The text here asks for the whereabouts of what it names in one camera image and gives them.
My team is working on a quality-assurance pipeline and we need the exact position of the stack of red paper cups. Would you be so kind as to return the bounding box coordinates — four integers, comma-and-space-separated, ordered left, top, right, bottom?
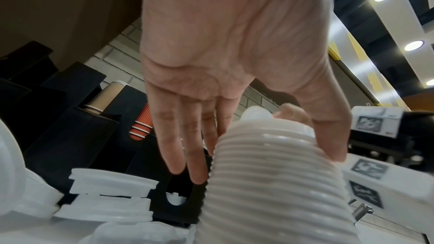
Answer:
127, 102, 153, 142

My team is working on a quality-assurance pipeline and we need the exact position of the person's right hand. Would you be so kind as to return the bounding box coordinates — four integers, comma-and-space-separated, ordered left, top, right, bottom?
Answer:
273, 103, 314, 127

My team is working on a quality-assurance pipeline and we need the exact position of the person's left hand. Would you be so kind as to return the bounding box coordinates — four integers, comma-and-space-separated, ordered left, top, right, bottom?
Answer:
140, 0, 353, 185

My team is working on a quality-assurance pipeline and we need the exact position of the pile of white cup lids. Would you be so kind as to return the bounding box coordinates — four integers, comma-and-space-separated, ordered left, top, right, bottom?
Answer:
0, 118, 198, 244

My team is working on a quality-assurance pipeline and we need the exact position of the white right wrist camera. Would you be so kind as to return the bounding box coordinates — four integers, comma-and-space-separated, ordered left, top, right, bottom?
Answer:
340, 153, 434, 235

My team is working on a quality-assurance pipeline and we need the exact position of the black cup and lid organizer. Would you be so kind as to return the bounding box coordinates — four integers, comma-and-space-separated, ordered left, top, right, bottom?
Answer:
0, 40, 213, 228

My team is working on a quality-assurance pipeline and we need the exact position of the stack of gold paper cups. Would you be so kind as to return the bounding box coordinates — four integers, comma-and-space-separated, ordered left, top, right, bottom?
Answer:
83, 80, 128, 115

